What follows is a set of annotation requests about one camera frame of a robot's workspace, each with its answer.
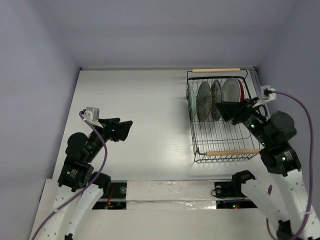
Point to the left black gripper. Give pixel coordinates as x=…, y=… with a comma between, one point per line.
x=116, y=129

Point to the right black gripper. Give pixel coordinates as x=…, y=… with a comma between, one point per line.
x=240, y=114

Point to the grey reindeer plate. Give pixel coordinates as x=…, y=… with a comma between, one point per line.
x=203, y=101

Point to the green floral plate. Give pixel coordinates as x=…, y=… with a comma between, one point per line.
x=192, y=99

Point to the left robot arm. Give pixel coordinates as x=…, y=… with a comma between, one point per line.
x=79, y=187

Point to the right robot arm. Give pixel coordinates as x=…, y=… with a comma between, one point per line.
x=294, y=218

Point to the red plate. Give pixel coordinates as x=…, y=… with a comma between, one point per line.
x=242, y=91

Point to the blue patterned plate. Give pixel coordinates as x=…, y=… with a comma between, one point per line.
x=216, y=98

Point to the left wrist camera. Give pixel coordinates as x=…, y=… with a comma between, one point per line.
x=91, y=114

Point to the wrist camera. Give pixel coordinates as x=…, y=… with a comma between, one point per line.
x=91, y=114
x=267, y=95

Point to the black wire dish rack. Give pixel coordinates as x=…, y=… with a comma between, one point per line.
x=220, y=141

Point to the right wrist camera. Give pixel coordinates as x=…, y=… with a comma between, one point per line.
x=267, y=95

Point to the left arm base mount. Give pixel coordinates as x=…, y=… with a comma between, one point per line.
x=115, y=199

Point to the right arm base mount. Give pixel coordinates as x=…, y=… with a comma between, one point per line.
x=227, y=197

